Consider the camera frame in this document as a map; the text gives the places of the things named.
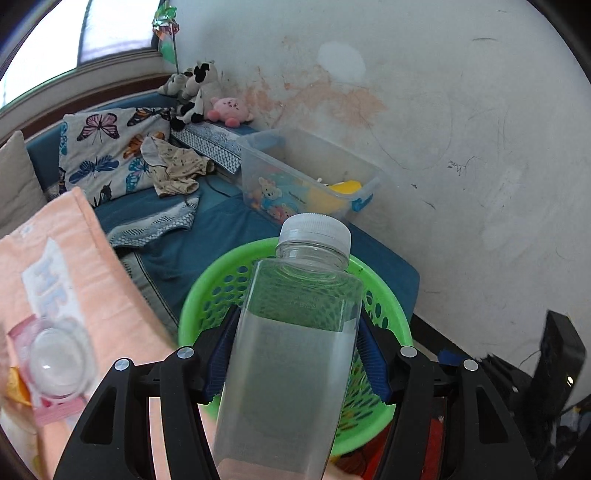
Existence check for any pink lettered towel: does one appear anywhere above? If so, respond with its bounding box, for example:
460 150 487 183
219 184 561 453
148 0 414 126
0 187 222 480

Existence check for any yellow plastic toy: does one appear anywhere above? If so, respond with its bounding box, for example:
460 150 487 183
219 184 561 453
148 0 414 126
323 180 365 217

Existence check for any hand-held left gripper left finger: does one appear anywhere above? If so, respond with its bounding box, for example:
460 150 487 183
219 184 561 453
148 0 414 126
54 305 243 480

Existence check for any beige patterned garment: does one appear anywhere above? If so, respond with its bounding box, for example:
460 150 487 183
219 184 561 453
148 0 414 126
141 137 215 198

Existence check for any window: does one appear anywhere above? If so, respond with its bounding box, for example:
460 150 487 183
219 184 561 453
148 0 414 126
0 0 162 109

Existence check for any cartoon print toy package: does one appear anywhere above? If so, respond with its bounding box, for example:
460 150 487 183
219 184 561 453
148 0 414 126
247 173 324 222

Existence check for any pink round plush toy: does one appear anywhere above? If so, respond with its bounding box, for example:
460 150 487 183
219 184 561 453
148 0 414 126
205 96 254 127

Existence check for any colourful pinwheel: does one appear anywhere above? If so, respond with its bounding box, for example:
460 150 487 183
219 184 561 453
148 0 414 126
152 0 183 75

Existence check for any black cable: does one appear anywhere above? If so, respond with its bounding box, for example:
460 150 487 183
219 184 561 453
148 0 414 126
205 178 241 197

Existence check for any grey plush toy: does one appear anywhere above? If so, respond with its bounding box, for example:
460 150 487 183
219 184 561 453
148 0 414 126
157 68 195 97

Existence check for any beige pillow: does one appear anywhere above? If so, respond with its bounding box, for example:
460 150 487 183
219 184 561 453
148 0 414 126
0 130 49 238

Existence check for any clear dome jelly cup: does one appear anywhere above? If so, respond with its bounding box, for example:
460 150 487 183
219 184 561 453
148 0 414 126
7 316 98 425

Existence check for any orange wrapper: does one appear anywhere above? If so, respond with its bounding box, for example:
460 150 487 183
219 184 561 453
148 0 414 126
4 367 33 407

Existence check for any clear plastic storage box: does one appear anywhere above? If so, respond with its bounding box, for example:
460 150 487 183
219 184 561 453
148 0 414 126
238 127 386 227

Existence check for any blue mattress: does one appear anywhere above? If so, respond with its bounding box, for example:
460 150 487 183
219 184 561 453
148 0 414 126
25 92 421 342

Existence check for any black and white cow plush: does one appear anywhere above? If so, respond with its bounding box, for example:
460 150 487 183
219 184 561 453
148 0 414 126
171 60 222 132

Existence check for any butterfly print pillow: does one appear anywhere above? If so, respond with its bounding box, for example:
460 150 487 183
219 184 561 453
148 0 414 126
58 107 178 206

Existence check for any green plastic basket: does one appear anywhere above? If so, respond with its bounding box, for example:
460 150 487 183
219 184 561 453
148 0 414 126
178 237 413 457

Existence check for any blue and white knit cloth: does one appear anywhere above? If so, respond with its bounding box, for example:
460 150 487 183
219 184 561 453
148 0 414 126
108 196 201 250

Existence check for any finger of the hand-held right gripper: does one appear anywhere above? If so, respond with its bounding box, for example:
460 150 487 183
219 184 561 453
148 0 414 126
438 349 490 370

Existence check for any patterned blue white box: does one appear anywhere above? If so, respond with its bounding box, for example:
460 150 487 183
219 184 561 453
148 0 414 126
171 122 257 174

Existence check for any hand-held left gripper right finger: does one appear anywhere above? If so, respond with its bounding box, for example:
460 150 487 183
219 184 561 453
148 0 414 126
358 311 539 480

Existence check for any clear plastic bottle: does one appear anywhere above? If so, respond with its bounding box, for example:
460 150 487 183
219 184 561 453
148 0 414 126
213 213 365 480

